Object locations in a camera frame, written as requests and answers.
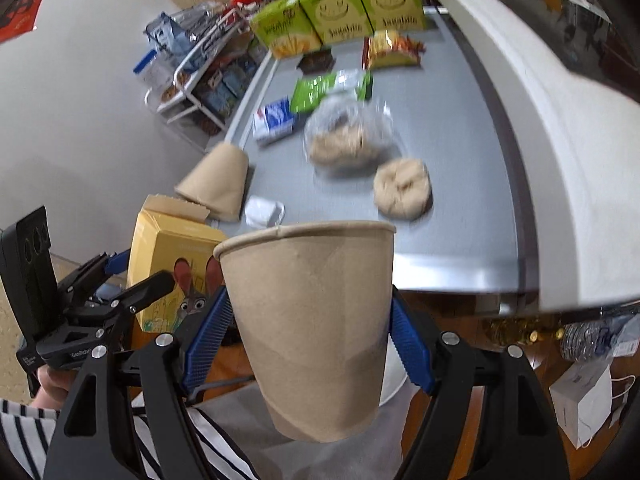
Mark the brown paper cup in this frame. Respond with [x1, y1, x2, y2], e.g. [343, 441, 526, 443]
[214, 220, 396, 443]

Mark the blue white Tempo tissue pack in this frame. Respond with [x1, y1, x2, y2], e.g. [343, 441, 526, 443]
[252, 98, 296, 146]

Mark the clear plastic bag with bread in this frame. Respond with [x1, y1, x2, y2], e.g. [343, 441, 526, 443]
[304, 96, 396, 170]

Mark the green Jagabee snack bag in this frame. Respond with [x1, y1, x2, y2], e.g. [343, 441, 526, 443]
[290, 70, 372, 114]

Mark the dark brown plastic tray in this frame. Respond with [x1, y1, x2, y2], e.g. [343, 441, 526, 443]
[297, 50, 335, 76]

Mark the yellow red snack packet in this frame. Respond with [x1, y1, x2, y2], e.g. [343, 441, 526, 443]
[361, 30, 425, 70]

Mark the white kitchen counter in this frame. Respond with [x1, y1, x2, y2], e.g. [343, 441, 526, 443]
[439, 0, 639, 310]

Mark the person's left hand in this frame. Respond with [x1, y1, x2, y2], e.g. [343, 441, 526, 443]
[32, 365, 77, 411]

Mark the yellow cartoon rabbit box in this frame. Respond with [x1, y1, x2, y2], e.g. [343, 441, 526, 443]
[127, 207, 226, 333]

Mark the white paper shopping bag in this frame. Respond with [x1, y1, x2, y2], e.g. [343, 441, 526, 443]
[549, 359, 637, 448]

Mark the striped shirt sleeve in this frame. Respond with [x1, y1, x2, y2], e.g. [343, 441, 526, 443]
[1, 398, 258, 479]

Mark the folded brown paper bag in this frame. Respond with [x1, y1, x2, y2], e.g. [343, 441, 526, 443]
[175, 142, 248, 222]

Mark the small white wrapper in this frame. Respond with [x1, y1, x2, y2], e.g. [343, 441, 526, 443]
[244, 195, 285, 229]

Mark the clear jar with blue lid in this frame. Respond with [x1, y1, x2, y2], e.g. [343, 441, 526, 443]
[132, 49, 174, 91]

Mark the blue foil pouch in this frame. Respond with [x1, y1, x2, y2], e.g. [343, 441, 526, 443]
[144, 13, 191, 55]

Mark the round tan bread bun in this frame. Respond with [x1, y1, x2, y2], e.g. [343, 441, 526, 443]
[373, 158, 432, 221]

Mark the Jagabee box with fries picture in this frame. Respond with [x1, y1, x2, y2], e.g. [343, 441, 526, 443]
[248, 0, 322, 60]

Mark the middle Jagabee smiley box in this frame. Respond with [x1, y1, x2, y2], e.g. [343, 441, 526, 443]
[299, 0, 373, 44]

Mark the white wire storage rack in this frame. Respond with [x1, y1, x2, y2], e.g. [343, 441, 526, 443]
[143, 2, 267, 153]

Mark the red paper wall decoration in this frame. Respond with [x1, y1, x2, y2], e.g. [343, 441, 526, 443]
[0, 0, 42, 44]

